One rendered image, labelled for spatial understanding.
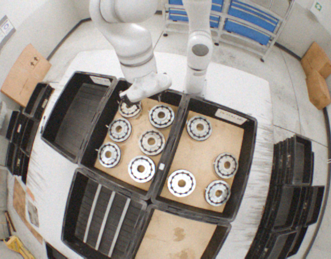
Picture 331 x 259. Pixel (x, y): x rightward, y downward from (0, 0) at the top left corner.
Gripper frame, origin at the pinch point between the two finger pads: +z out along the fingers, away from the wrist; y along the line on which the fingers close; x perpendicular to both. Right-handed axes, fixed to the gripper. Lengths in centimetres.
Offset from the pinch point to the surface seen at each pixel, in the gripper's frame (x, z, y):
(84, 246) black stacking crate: 40, 15, 55
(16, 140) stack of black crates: -71, 50, 159
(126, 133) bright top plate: 0.4, 14.6, 11.9
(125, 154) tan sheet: 7.2, 17.5, 16.1
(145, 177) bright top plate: 19.2, 14.6, 11.9
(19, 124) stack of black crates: -86, 47, 148
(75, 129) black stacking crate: -14.5, 17.7, 37.3
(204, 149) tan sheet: 19.0, 17.3, -12.7
